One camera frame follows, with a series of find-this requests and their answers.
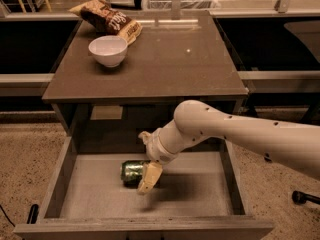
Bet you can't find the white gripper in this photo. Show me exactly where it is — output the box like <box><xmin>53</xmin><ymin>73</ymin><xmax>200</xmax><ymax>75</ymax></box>
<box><xmin>137</xmin><ymin>131</ymin><xmax>177</xmax><ymax>195</ymax></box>

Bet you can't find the green soda can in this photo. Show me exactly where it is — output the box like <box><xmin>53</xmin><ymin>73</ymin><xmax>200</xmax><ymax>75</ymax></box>
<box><xmin>120</xmin><ymin>160</ymin><xmax>149</xmax><ymax>186</ymax></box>

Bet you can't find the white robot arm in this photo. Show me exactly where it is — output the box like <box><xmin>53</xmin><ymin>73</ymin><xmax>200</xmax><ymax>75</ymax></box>
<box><xmin>138</xmin><ymin>100</ymin><xmax>320</xmax><ymax>195</ymax></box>

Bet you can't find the open grey top drawer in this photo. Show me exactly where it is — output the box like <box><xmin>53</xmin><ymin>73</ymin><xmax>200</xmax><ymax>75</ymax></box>
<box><xmin>13</xmin><ymin>103</ymin><xmax>275</xmax><ymax>240</ymax></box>

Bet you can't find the grey drawer cabinet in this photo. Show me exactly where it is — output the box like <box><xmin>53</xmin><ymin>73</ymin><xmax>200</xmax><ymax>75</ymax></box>
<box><xmin>42</xmin><ymin>10</ymin><xmax>250</xmax><ymax>155</ymax></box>

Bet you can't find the white ceramic bowl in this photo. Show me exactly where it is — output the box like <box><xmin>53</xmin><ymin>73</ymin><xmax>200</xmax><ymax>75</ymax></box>
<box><xmin>88</xmin><ymin>36</ymin><xmax>128</xmax><ymax>68</ymax></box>

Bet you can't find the brown chip bag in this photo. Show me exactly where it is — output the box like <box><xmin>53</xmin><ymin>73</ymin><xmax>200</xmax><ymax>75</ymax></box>
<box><xmin>70</xmin><ymin>0</ymin><xmax>142</xmax><ymax>45</ymax></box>

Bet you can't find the black chair caster leg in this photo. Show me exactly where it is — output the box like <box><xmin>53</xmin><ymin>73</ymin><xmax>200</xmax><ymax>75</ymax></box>
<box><xmin>292</xmin><ymin>191</ymin><xmax>320</xmax><ymax>205</ymax></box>

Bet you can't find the wire mesh basket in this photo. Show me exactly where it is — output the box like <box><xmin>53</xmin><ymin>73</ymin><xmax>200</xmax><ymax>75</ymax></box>
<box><xmin>142</xmin><ymin>0</ymin><xmax>221</xmax><ymax>10</ymax></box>

